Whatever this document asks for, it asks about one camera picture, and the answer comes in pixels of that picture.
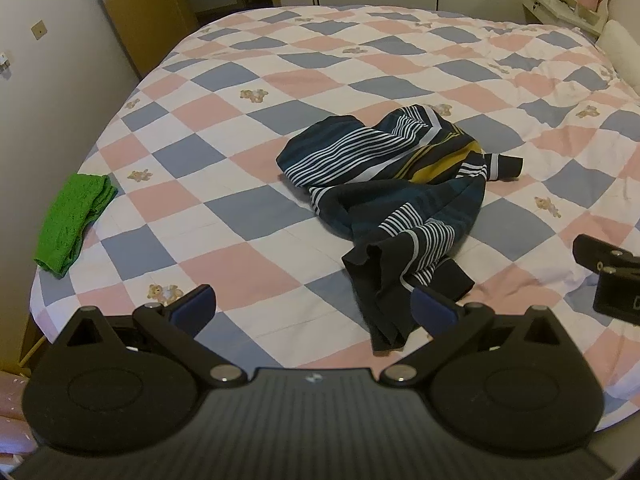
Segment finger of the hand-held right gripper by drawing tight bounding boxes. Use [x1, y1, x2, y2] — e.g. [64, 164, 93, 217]
[572, 234, 640, 281]

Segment green towel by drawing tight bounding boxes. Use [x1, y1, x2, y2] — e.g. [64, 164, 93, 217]
[34, 173, 119, 279]

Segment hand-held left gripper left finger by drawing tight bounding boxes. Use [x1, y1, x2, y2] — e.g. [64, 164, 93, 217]
[50, 284, 248, 389]

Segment pink blue checkered quilt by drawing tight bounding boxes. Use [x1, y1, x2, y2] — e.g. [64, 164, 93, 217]
[29, 4, 640, 431]

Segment dark striped sweater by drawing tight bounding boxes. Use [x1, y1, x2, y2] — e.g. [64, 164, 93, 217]
[276, 104, 524, 353]

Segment cream padded headboard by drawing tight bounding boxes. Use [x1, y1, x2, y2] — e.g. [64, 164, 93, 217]
[597, 20, 640, 98]

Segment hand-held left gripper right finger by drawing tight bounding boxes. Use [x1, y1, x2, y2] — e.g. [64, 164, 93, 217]
[380, 285, 593, 389]

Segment wooden door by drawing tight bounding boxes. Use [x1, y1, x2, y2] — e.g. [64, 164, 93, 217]
[82, 0, 201, 81]

